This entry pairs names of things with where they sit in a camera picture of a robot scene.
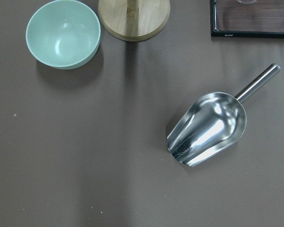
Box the steel ice scoop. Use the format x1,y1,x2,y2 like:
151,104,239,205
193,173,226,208
167,64,281,167

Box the wooden cup tree stand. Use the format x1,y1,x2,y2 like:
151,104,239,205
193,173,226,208
98,0,170,42

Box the black framed mirror tray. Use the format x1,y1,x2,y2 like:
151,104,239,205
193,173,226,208
210,0,284,38

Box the mint green bowl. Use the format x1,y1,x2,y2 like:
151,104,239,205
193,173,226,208
26,0,101,70

